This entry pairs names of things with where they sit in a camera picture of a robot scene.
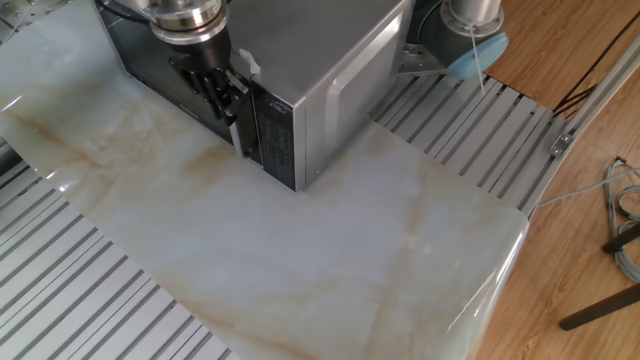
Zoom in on grey floor cable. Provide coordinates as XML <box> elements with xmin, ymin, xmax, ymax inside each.
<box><xmin>537</xmin><ymin>167</ymin><xmax>640</xmax><ymax>209</ymax></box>

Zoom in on metal corner bracket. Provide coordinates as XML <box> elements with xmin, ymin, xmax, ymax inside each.
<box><xmin>548</xmin><ymin>132</ymin><xmax>576</xmax><ymax>159</ymax></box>

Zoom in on grey perforated metal plate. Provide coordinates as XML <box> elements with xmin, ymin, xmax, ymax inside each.
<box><xmin>0</xmin><ymin>0</ymin><xmax>71</xmax><ymax>32</ymax></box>

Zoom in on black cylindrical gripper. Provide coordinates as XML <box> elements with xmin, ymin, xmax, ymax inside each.
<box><xmin>167</xmin><ymin>30</ymin><xmax>252</xmax><ymax>127</ymax></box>

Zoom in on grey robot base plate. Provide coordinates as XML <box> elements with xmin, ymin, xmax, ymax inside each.
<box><xmin>397</xmin><ymin>42</ymin><xmax>451</xmax><ymax>77</ymax></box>

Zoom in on dark wooden leg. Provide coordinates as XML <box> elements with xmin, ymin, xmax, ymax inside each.
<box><xmin>558</xmin><ymin>282</ymin><xmax>640</xmax><ymax>332</ymax></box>
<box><xmin>601</xmin><ymin>222</ymin><xmax>640</xmax><ymax>255</ymax></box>

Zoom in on black floor cables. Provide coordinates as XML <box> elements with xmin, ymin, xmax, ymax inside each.
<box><xmin>552</xmin><ymin>9</ymin><xmax>640</xmax><ymax>116</ymax></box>

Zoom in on white zip tie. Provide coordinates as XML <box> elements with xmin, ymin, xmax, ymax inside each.
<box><xmin>468</xmin><ymin>25</ymin><xmax>487</xmax><ymax>96</ymax></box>

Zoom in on marble pattern mat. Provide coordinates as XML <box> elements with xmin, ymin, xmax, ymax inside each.
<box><xmin>0</xmin><ymin>0</ymin><xmax>530</xmax><ymax>360</ymax></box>

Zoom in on silver microwave oven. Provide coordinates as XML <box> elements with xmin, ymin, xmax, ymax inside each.
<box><xmin>93</xmin><ymin>0</ymin><xmax>417</xmax><ymax>194</ymax></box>

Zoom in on black glass microwave door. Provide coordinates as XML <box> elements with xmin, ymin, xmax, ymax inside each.
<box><xmin>94</xmin><ymin>0</ymin><xmax>264</xmax><ymax>167</ymax></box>

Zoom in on white tape piece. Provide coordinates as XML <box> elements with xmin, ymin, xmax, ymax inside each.
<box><xmin>237</xmin><ymin>47</ymin><xmax>262</xmax><ymax>76</ymax></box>

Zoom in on aluminium frame strut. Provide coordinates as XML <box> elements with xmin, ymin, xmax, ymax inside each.
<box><xmin>519</xmin><ymin>34</ymin><xmax>640</xmax><ymax>219</ymax></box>

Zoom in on coloured wire bundle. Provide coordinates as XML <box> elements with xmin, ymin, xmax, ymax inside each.
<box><xmin>602</xmin><ymin>157</ymin><xmax>640</xmax><ymax>284</ymax></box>

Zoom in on silver force sensor ring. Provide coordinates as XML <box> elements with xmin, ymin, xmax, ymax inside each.
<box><xmin>148</xmin><ymin>0</ymin><xmax>231</xmax><ymax>47</ymax></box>

